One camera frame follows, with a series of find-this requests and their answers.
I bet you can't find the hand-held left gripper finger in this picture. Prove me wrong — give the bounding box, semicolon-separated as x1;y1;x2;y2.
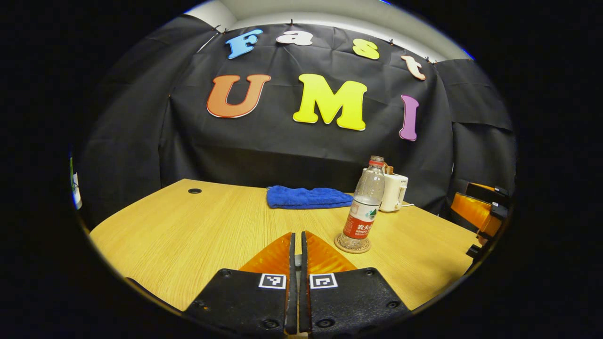
184;232;298;337
299;230;413;337

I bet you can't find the computer monitor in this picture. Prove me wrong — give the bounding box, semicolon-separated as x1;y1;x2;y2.
70;155;83;210

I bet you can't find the round cork coaster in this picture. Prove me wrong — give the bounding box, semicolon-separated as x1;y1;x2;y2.
334;234;372;255

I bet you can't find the black backdrop cloth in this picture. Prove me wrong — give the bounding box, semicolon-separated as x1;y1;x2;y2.
78;14;516;231

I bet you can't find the clear plastic water bottle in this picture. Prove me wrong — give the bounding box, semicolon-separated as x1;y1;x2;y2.
340;155;386;250

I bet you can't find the white toaster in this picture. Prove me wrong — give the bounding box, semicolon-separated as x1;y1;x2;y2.
379;172;409;213

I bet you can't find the blue folded towel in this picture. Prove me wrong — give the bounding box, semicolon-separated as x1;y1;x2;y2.
267;186;354;210

